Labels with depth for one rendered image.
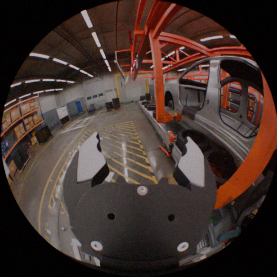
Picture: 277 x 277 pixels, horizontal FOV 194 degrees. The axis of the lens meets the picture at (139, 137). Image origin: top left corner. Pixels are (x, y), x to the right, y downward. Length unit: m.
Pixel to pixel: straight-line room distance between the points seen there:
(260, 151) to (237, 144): 0.65
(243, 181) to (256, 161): 0.16
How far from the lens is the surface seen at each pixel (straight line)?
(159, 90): 1.91
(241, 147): 1.18
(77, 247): 1.51
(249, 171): 0.64
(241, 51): 3.69
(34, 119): 10.46
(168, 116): 2.10
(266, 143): 0.58
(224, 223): 1.46
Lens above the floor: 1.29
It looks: 32 degrees down
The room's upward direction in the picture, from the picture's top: 7 degrees counter-clockwise
